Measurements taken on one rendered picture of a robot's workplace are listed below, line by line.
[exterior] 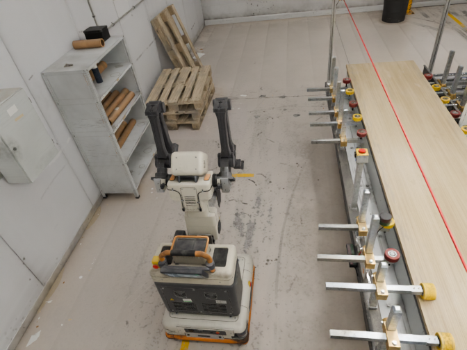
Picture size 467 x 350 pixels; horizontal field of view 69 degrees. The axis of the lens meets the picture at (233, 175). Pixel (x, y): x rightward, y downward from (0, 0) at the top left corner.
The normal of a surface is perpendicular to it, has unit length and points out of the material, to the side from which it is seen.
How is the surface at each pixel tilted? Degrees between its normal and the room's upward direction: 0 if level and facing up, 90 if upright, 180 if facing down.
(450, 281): 0
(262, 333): 0
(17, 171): 90
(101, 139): 90
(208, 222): 82
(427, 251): 0
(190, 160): 48
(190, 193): 82
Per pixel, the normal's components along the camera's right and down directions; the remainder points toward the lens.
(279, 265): -0.11, -0.76
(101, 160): -0.12, 0.65
